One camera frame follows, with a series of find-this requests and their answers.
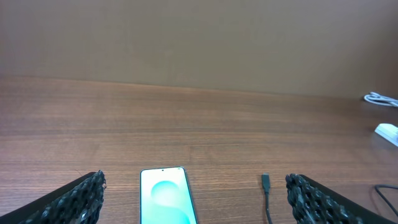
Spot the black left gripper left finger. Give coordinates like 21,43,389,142
1,170,106,224

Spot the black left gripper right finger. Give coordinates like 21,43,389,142
285,174,394,224

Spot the smartphone with teal screen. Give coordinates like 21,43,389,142
140,167,198,224

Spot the white power strip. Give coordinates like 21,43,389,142
374,123,398,146

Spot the white power strip cord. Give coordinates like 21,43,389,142
363,91,398,108

